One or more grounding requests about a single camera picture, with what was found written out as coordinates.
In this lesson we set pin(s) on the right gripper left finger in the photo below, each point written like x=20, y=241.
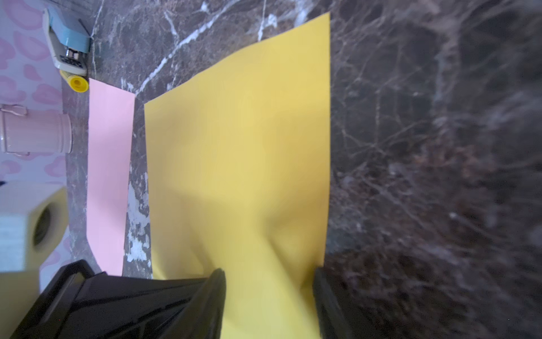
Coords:
x=202, y=317

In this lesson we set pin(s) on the yellow highlighter marker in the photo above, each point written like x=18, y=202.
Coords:
x=78, y=84

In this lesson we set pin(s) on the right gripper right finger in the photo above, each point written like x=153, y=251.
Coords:
x=331, y=306

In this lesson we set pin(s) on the yellow paper sheet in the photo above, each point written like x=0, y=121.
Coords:
x=239, y=179

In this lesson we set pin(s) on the pink pencil cup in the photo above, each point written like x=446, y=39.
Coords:
x=25, y=131

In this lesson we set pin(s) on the pink paper sheet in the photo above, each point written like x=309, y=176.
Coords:
x=110, y=127

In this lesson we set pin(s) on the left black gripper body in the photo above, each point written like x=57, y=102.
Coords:
x=79, y=303

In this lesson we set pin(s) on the grey blue stapler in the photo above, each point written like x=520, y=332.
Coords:
x=67, y=39

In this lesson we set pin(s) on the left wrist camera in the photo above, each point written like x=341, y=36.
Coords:
x=34, y=218

